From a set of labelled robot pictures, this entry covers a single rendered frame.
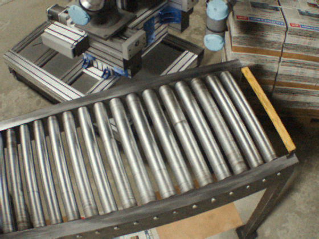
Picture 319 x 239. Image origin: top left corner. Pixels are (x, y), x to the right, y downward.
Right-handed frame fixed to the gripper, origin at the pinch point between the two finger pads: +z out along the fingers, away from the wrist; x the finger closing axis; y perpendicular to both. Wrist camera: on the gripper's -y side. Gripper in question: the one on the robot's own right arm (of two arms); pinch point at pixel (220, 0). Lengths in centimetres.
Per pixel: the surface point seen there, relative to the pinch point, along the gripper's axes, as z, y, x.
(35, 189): -94, 2, 56
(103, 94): -49, -2, 43
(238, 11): 15.9, -17.4, -4.0
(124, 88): -45, -5, 36
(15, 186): -96, 6, 63
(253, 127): -54, -23, -10
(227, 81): -33.2, -19.0, 0.8
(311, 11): 34, -33, -46
